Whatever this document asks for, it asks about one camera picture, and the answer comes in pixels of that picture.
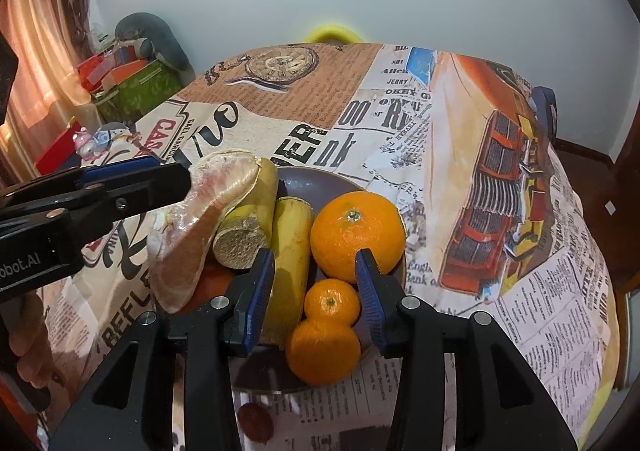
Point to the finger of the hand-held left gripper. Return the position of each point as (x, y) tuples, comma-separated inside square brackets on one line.
[(145, 188), (120, 167)]

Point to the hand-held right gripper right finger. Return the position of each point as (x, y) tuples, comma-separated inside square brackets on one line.
[(372, 301)]

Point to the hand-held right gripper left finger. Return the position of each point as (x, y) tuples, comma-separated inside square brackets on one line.
[(257, 301)]

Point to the small mandarin orange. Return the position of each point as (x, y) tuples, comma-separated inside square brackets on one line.
[(332, 303), (322, 351)]

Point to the red tomato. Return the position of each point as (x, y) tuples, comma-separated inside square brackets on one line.
[(215, 283)]

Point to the peeled pomelo segment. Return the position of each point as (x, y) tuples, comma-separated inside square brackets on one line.
[(200, 216)]

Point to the large orange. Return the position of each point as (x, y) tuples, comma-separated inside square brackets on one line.
[(357, 236)]

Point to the dark round plate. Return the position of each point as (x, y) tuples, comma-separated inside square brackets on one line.
[(325, 188)]

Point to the person's left hand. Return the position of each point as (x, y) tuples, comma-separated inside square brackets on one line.
[(32, 336)]

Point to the small pastel plush toy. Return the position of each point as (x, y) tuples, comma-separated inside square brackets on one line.
[(102, 138)]

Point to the flat red box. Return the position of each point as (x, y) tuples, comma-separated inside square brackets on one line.
[(57, 151)]

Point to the green storage box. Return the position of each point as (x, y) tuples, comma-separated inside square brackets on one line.
[(140, 96)]

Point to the orange box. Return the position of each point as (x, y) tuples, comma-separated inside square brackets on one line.
[(127, 70)]

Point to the dark red date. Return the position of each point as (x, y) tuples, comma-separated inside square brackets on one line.
[(255, 423)]

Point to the orange pink curtain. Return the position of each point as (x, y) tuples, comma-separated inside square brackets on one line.
[(40, 56)]

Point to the grey plush toy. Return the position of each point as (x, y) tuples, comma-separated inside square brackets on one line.
[(160, 36)]

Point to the printed tablecloth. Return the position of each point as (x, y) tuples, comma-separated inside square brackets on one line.
[(450, 131)]

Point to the small white floor object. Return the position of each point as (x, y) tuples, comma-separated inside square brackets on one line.
[(610, 207)]

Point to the blue chair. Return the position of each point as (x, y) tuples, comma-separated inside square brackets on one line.
[(546, 108)]

